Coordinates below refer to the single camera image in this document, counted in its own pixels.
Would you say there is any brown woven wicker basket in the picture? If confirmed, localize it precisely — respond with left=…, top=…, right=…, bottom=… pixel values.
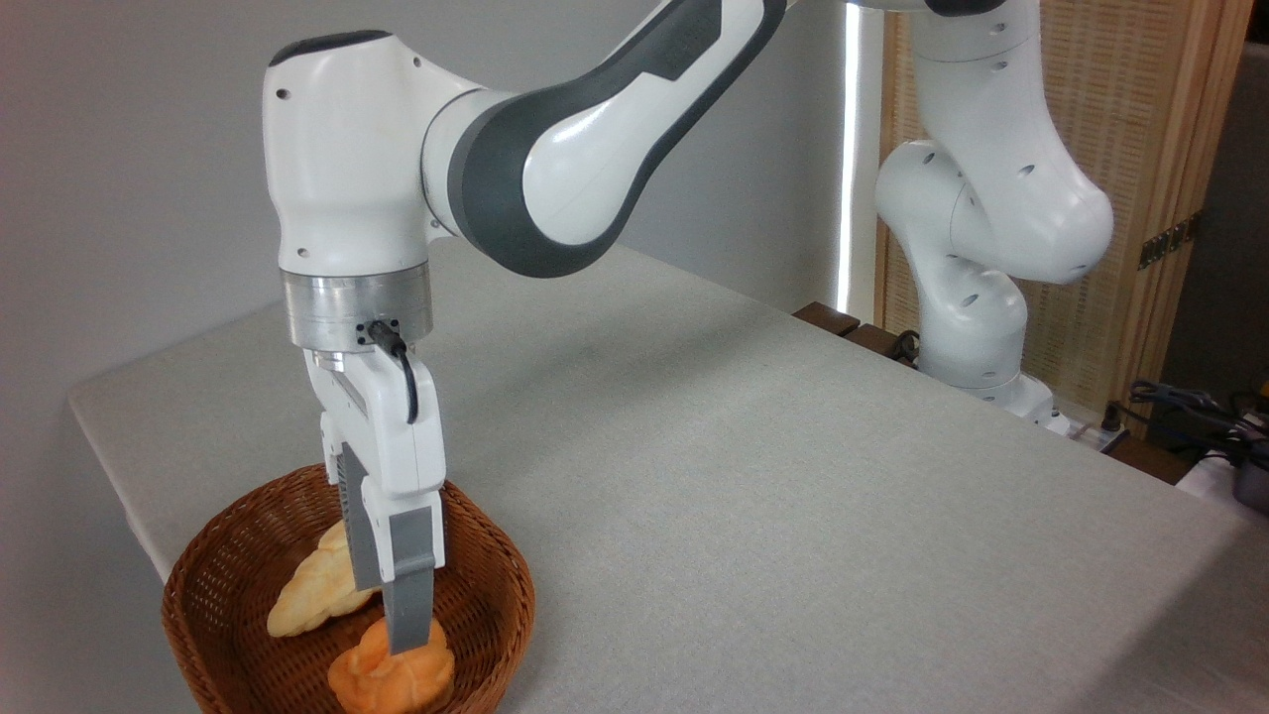
left=162, top=463, right=537, bottom=714

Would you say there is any grey tablecloth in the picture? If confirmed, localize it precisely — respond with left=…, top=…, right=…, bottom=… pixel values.
left=67, top=238, right=1269, bottom=714

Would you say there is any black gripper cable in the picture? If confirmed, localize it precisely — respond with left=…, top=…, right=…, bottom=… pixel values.
left=368, top=318, right=421, bottom=426

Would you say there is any white power strip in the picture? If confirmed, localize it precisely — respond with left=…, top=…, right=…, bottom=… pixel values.
left=1049, top=405, right=1133, bottom=455

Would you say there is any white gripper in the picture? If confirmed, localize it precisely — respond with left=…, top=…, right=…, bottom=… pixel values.
left=301, top=347, right=448, bottom=656

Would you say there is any dark blue cable bundle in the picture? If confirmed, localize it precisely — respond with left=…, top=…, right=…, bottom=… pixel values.
left=1116, top=379, right=1269, bottom=469

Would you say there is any round orange braided bun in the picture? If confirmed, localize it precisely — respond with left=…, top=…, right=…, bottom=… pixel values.
left=326, top=615, right=457, bottom=714

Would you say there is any long pale braided bread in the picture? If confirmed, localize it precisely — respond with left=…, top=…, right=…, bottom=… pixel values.
left=266, top=521, right=384, bottom=639

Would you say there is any dark brown wooden block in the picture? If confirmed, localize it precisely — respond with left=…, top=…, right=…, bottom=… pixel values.
left=792, top=301, right=863, bottom=339
left=843, top=322, right=921, bottom=370

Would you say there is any black metal screen hinge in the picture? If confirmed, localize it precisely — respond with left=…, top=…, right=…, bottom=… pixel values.
left=1136, top=211, right=1204, bottom=272

